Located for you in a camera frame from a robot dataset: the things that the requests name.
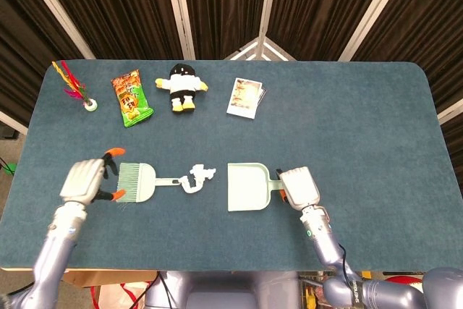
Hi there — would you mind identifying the red round object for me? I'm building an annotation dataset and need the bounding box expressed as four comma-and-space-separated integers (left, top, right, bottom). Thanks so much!
383, 275, 426, 288

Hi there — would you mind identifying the red white bag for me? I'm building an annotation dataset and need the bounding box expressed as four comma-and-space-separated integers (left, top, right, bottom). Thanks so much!
90, 279, 155, 309

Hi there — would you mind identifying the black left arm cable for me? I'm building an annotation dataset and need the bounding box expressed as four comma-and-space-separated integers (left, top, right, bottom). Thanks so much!
124, 271, 175, 309

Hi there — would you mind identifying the mint green hand brush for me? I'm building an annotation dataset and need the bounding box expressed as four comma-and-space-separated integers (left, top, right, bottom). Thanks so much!
116, 162, 184, 204

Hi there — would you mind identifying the green orange snack bag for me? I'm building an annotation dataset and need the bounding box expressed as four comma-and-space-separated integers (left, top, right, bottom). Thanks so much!
110, 69, 156, 129

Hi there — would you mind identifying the mint green dustpan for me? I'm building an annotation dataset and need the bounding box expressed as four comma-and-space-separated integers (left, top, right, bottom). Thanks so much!
226, 162, 286, 213

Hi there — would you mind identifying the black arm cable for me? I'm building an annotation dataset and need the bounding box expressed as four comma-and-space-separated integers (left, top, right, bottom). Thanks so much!
335, 242, 360, 288
124, 271, 175, 309

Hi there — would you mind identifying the grey robot torso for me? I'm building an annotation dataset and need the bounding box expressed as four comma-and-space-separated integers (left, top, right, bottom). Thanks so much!
144, 271, 326, 309

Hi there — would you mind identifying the brown cardboard box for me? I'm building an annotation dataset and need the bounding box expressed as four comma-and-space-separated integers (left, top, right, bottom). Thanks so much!
63, 269, 158, 288

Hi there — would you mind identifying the blue felt table cover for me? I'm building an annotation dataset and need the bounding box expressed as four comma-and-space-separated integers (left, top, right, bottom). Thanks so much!
0, 59, 463, 272

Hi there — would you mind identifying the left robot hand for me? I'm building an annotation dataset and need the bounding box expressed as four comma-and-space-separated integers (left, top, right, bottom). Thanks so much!
59, 147, 127, 206

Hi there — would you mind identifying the long white paper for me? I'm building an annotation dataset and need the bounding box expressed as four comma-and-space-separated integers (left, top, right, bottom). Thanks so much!
179, 174, 203, 195

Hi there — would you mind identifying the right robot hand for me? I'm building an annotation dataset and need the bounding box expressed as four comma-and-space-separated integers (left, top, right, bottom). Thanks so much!
275, 166, 322, 212

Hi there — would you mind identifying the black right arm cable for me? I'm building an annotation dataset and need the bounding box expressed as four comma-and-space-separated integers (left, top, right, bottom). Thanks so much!
335, 242, 360, 288

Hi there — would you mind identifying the black white plush toy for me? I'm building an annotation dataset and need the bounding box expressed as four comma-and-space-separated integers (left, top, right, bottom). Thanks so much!
154, 63, 210, 114

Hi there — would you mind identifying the brown folding screen panel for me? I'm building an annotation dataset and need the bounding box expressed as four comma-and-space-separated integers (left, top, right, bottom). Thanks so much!
339, 0, 463, 165
0, 0, 95, 136
258, 0, 415, 62
162, 0, 271, 61
16, 0, 196, 61

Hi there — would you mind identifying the colourful feather shuttlecock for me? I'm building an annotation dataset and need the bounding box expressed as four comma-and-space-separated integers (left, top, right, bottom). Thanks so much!
51, 59, 99, 113

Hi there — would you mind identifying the white bordered photo card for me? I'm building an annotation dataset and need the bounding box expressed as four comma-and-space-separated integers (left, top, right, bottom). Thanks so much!
226, 77, 263, 119

